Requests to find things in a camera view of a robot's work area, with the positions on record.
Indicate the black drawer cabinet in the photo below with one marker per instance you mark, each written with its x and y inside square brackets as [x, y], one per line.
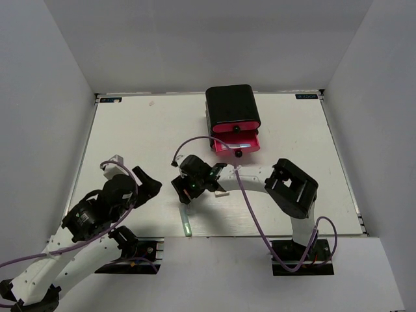
[231, 106]

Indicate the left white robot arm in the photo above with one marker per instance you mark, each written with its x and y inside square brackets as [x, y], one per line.
[59, 267]

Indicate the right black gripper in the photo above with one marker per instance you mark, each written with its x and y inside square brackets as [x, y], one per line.
[181, 182]

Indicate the green highlighter pen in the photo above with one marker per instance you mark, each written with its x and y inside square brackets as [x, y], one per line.
[185, 221]

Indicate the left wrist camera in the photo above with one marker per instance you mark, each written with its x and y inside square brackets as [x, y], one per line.
[111, 169]

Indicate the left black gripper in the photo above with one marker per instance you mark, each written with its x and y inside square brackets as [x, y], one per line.
[146, 190]

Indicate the light blue glue stick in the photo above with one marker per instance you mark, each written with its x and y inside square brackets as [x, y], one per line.
[235, 146]

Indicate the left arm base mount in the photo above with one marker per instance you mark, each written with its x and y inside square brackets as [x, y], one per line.
[136, 256]

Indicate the pink drawer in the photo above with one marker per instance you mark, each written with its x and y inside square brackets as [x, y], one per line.
[241, 143]
[235, 127]

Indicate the white staples box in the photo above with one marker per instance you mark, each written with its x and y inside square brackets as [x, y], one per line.
[221, 194]

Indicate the blue table label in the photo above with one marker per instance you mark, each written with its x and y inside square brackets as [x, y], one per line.
[306, 96]
[110, 100]

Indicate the right blue table label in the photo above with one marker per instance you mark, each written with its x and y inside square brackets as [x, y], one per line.
[306, 96]

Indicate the left blue table label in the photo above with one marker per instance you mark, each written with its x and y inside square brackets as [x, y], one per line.
[110, 100]

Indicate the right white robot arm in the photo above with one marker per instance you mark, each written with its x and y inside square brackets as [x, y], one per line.
[293, 190]

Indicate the orange cap highlighter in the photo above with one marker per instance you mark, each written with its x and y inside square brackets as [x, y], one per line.
[188, 199]

